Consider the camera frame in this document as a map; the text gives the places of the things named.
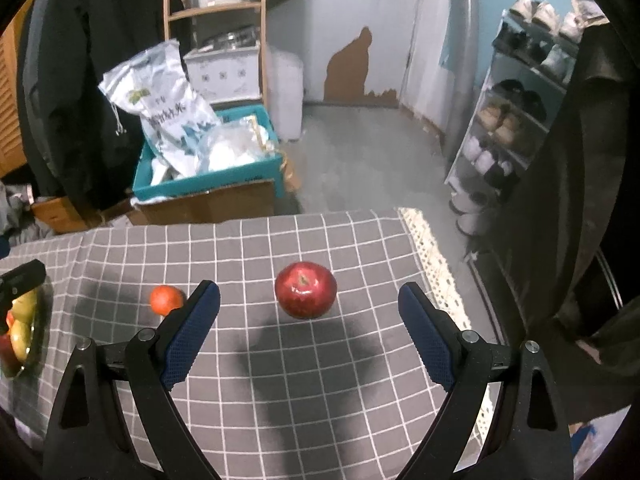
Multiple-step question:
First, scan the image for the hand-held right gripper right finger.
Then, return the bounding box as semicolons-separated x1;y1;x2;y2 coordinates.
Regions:
397;281;573;480

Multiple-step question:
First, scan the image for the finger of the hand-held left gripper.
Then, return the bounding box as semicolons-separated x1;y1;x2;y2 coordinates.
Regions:
0;259;47;306

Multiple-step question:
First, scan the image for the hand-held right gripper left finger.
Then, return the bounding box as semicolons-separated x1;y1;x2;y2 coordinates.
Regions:
44;280;222;480

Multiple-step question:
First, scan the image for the yellow green mango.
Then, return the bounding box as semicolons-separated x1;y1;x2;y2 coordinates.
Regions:
11;290;40;322
9;320;33;363

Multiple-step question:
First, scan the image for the small tangerine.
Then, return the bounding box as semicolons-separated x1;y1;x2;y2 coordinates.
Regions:
149;285;187;317

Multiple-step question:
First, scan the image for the dark green glass plate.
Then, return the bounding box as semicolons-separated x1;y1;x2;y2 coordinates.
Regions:
0;280;53;378

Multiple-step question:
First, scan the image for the red apple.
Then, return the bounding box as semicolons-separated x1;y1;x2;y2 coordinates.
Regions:
0;332;20;376
274;261;338;320

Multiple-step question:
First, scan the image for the pile of grey clothes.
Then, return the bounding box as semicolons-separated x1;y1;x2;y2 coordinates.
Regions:
0;180;56;241

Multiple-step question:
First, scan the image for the wooden drawer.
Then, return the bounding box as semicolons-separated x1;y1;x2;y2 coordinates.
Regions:
30;195;131;233

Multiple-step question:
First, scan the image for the grey checked tablecloth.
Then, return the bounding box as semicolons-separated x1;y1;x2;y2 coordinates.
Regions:
0;207;501;480

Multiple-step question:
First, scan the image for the brown cardboard box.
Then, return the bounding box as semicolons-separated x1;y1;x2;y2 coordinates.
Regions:
127;177;288;226

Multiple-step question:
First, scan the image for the teal plastic crate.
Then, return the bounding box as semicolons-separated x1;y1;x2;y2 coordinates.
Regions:
131;105;284;201

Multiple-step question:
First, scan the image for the wooden louvered door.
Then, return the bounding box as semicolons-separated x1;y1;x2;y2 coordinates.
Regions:
0;25;28;178

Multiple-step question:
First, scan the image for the blue plastic bag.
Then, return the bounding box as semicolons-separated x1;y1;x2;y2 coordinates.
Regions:
570;417;618;478

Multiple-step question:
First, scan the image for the clear plastic bag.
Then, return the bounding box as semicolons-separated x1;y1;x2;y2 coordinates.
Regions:
205;115;273;171

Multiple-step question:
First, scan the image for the black hooded coat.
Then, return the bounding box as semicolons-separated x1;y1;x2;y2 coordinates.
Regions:
15;0;168;211

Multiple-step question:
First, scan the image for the grey jacket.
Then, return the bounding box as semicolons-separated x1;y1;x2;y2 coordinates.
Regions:
20;0;53;171

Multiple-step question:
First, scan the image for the white printed rice bag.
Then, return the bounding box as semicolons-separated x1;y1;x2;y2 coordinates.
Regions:
98;40;221;178

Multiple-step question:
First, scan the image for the shoe rack with shoes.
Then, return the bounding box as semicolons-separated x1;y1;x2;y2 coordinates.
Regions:
450;0;583;236

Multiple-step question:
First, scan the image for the white plastic cabinet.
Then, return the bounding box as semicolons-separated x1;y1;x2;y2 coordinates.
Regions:
265;45;306;142

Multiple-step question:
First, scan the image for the white printed box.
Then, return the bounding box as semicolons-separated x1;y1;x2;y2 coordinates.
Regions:
183;42;263;106

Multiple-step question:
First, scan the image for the silver vertical pipe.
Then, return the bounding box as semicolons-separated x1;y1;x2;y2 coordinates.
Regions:
442;0;488;176

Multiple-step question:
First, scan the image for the steel steamer pot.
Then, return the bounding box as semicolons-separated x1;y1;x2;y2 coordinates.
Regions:
202;27;261;51

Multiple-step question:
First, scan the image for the pale blue door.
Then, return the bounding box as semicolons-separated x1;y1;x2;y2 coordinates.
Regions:
400;0;468;126

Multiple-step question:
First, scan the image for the wooden shelf rack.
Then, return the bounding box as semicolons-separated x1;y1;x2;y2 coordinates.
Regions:
162;0;268;103

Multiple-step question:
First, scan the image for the beige crumpled cloth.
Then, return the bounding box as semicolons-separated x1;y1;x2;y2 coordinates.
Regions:
570;0;611;28

